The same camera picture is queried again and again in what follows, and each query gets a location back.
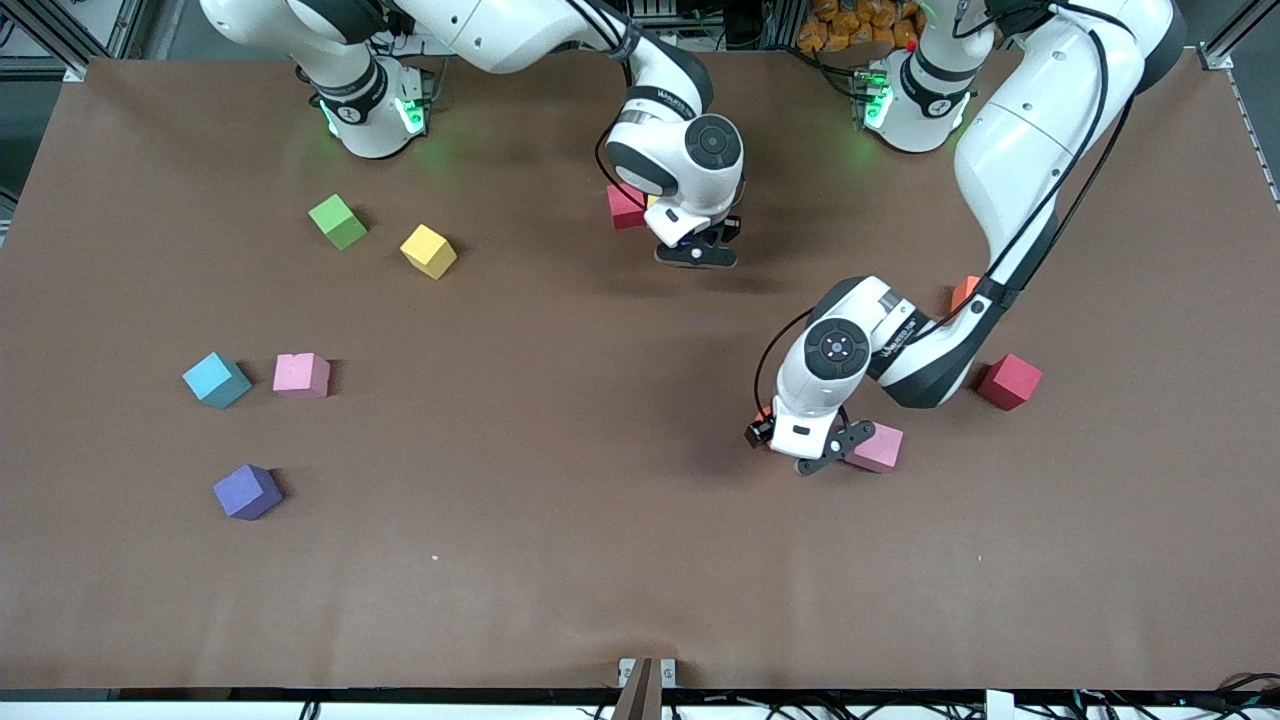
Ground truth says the green foam cube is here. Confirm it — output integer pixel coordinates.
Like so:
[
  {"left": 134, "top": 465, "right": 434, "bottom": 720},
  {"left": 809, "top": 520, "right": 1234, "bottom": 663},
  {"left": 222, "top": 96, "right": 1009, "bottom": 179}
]
[{"left": 308, "top": 194, "right": 369, "bottom": 251}]

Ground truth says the aluminium frame post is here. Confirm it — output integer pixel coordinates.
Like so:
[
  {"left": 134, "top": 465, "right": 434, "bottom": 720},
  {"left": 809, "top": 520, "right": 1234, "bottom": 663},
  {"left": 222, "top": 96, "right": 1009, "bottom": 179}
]
[
  {"left": 0, "top": 0, "right": 151, "bottom": 83},
  {"left": 1198, "top": 0, "right": 1280, "bottom": 73}
]

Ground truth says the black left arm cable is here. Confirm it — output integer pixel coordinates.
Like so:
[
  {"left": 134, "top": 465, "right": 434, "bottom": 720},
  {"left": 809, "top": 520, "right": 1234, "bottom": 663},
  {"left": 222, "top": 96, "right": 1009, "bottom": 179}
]
[{"left": 753, "top": 0, "right": 1141, "bottom": 411}]

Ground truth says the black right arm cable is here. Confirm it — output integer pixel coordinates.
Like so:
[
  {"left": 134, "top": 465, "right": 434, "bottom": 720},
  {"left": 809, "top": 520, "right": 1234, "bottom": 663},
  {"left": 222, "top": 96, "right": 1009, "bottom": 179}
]
[{"left": 560, "top": 0, "right": 651, "bottom": 211}]

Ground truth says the brown paper table cover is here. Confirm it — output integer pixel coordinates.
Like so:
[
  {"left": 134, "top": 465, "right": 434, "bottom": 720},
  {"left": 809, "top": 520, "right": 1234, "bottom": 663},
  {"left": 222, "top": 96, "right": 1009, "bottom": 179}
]
[{"left": 0, "top": 48, "right": 1280, "bottom": 693}]

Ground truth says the silver camera mount bracket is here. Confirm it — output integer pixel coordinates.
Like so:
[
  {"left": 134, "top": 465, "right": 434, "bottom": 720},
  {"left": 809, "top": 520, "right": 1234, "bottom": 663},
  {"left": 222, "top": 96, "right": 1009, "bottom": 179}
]
[{"left": 618, "top": 657, "right": 678, "bottom": 689}]

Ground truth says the red foam cube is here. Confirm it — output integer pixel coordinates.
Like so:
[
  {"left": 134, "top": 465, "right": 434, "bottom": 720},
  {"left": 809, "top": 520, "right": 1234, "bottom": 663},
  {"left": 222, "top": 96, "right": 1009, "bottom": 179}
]
[
  {"left": 976, "top": 353, "right": 1044, "bottom": 412},
  {"left": 606, "top": 182, "right": 649, "bottom": 231}
]

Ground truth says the cyan foam cube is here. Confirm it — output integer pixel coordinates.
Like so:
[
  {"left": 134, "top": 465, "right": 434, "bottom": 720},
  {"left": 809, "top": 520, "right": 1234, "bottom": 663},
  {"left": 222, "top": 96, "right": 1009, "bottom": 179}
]
[{"left": 182, "top": 352, "right": 253, "bottom": 410}]

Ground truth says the purple foam cube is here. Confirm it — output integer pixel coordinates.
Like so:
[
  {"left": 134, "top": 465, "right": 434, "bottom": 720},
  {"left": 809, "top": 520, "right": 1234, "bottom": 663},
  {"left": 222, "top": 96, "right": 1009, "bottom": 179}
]
[{"left": 212, "top": 464, "right": 284, "bottom": 521}]

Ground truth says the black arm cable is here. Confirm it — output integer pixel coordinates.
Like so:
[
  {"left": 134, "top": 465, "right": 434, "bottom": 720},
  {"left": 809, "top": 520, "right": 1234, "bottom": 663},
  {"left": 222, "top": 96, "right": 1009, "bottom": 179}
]
[
  {"left": 560, "top": 0, "right": 651, "bottom": 211},
  {"left": 753, "top": 0, "right": 1141, "bottom": 411}
]

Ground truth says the notched pink foam cube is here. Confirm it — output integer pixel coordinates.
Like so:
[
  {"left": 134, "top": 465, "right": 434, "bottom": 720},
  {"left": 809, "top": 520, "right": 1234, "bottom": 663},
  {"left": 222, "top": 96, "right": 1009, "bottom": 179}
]
[{"left": 272, "top": 352, "right": 332, "bottom": 400}]

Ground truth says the brown camera pole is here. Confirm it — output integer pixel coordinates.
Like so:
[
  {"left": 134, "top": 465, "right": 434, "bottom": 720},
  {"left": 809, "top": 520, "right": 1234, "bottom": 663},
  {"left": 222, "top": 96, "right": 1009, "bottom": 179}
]
[{"left": 612, "top": 658, "right": 663, "bottom": 720}]

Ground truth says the orange snack bag pile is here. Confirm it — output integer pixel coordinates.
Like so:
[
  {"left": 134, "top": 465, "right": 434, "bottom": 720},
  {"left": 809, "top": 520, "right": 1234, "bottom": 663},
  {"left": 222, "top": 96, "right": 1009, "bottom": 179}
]
[{"left": 797, "top": 0, "right": 926, "bottom": 53}]

